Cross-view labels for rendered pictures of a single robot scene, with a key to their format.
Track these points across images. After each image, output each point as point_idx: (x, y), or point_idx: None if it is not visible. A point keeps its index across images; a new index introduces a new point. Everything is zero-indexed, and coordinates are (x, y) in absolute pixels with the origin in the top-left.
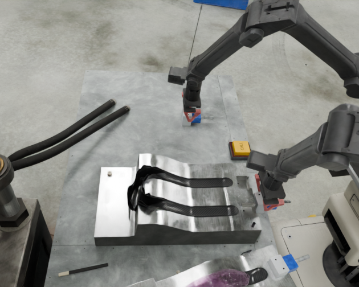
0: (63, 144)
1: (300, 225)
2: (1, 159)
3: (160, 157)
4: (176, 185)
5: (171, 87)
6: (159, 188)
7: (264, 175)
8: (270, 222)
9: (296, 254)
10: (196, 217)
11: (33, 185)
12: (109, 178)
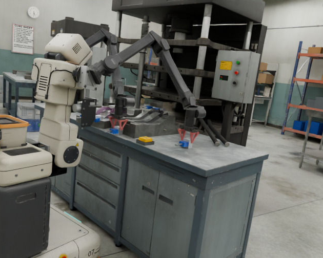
0: (201, 119)
1: (73, 240)
2: (195, 99)
3: (167, 117)
4: (152, 118)
5: (220, 156)
6: (156, 113)
7: (123, 114)
8: (98, 237)
9: (71, 224)
10: (137, 118)
11: (260, 238)
12: (178, 124)
